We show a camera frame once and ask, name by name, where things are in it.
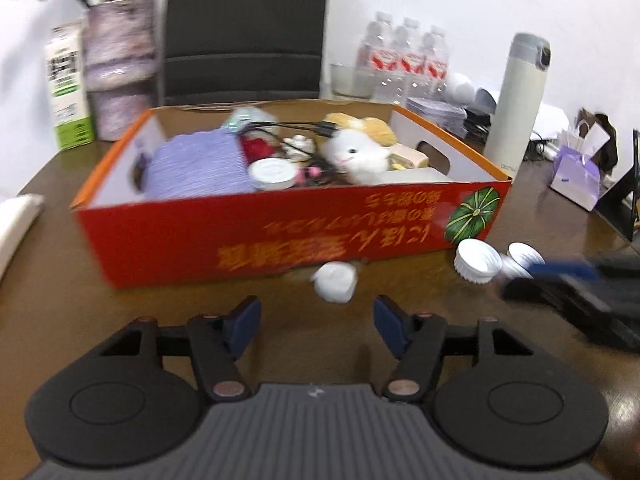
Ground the white round container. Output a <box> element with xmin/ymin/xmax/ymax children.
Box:
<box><xmin>454</xmin><ymin>238</ymin><xmax>502</xmax><ymax>285</ymax></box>

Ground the black braided cable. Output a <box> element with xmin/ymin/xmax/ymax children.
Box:
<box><xmin>240</xmin><ymin>119</ymin><xmax>346</xmax><ymax>189</ymax></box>

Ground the purple knit cloth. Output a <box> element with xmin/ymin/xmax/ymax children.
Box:
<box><xmin>142</xmin><ymin>129</ymin><xmax>254</xmax><ymax>200</ymax></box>

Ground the lavender tin box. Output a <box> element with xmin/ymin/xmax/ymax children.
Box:
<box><xmin>406</xmin><ymin>98</ymin><xmax>468</xmax><ymax>136</ymax></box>

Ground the black paper bag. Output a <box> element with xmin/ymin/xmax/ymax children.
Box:
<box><xmin>163</xmin><ymin>0</ymin><xmax>326</xmax><ymax>105</ymax></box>

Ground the water bottle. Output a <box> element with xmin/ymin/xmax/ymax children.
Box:
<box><xmin>392</xmin><ymin>18</ymin><xmax>424</xmax><ymax>104</ymax></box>
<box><xmin>423</xmin><ymin>26</ymin><xmax>450</xmax><ymax>100</ymax></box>
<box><xmin>356</xmin><ymin>12</ymin><xmax>396</xmax><ymax>102</ymax></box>

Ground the clear glass cup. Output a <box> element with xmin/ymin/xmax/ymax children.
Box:
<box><xmin>330</xmin><ymin>64</ymin><xmax>375</xmax><ymax>100</ymax></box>

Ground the water bottle middle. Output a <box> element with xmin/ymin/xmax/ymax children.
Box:
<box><xmin>392</xmin><ymin>18</ymin><xmax>424</xmax><ymax>104</ymax></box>

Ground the iridescent ball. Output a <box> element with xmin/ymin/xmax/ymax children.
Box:
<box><xmin>221</xmin><ymin>105</ymin><xmax>278</xmax><ymax>133</ymax></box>

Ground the red rose flower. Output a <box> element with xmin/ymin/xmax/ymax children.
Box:
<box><xmin>240</xmin><ymin>136</ymin><xmax>276</xmax><ymax>165</ymax></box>

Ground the red cardboard box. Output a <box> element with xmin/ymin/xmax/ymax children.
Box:
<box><xmin>73</xmin><ymin>100</ymin><xmax>511</xmax><ymax>288</ymax></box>

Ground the purple ceramic vase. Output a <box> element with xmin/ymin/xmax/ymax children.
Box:
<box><xmin>82</xmin><ymin>0</ymin><xmax>158</xmax><ymax>142</ymax></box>

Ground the green white milk carton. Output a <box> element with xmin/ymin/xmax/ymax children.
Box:
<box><xmin>44</xmin><ymin>21</ymin><xmax>96</xmax><ymax>151</ymax></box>

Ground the white orange hamster plush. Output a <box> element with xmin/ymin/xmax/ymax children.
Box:
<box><xmin>320</xmin><ymin>113</ymin><xmax>398</xmax><ymax>185</ymax></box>

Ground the water bottle right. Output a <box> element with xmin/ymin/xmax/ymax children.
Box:
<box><xmin>423</xmin><ymin>26</ymin><xmax>450</xmax><ymax>100</ymax></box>

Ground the small white round lid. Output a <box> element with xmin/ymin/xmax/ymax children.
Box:
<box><xmin>310</xmin><ymin>261</ymin><xmax>358</xmax><ymax>304</ymax></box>

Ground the purple tissue pack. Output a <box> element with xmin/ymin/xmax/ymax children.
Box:
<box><xmin>549</xmin><ymin>146</ymin><xmax>600</xmax><ymax>211</ymax></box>

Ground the white thermos bottle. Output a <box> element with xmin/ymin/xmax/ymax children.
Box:
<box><xmin>484</xmin><ymin>32</ymin><xmax>551</xmax><ymax>179</ymax></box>

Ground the water bottle left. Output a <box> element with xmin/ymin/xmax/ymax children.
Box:
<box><xmin>356</xmin><ymin>12</ymin><xmax>396</xmax><ymax>102</ymax></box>

